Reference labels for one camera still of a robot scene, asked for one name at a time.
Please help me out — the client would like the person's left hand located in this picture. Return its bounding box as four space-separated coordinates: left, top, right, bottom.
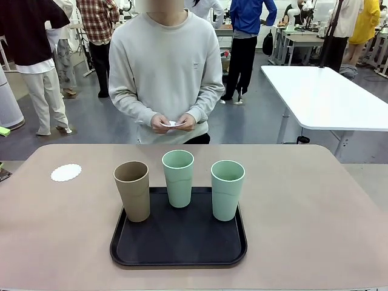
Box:
176 113 196 132

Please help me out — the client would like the white table with grey legs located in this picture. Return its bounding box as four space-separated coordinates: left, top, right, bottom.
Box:
260 64 388 158

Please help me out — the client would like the black plastic serving tray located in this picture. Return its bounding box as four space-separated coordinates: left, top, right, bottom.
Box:
109 186 248 267

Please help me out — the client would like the person in blue jacket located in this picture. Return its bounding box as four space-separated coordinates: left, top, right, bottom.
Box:
220 0 278 105

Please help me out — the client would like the white cylindrical air purifier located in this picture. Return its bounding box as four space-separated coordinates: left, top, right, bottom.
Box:
0 65 25 130

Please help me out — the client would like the brown plastic cup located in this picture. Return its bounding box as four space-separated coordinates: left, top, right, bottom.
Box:
113 161 152 223

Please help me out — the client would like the person in dark shirt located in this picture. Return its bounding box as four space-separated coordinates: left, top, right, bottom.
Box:
0 0 73 136

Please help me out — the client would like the black tripod stand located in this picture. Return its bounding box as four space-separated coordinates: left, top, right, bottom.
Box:
317 0 345 70

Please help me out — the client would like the person in cream top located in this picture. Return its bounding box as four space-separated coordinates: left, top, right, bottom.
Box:
321 0 364 73

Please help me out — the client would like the person's right hand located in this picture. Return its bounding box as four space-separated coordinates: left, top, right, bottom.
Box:
150 113 171 135

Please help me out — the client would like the black hanging bag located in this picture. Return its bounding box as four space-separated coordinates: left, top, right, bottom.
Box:
261 29 275 56

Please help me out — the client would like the person in yellow coat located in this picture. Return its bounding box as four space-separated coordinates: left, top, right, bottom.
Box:
344 0 381 67

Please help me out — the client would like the person in grey sweatshirt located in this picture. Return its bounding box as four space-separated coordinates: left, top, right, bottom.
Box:
108 8 226 145

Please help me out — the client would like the person in plaid shirt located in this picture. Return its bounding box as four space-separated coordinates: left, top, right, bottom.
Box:
75 0 121 99

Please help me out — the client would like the dark object beside table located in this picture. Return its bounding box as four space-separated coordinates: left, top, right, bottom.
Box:
0 161 13 182

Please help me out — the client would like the person in patterned trousers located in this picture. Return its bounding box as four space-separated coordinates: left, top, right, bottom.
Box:
45 21 79 98

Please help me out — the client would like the pale green plastic cup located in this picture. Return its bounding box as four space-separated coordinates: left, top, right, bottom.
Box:
161 150 195 209
210 159 246 222

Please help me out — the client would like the person's left forearm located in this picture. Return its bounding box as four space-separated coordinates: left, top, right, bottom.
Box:
186 84 226 124

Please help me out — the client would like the grey metal desk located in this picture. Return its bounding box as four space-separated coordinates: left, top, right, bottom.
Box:
272 25 327 66

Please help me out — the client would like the person in white shirt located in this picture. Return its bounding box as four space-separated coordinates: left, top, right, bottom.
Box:
184 0 225 28

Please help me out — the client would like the white scalloped paper coaster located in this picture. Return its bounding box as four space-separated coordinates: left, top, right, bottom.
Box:
50 163 83 182
159 120 187 129

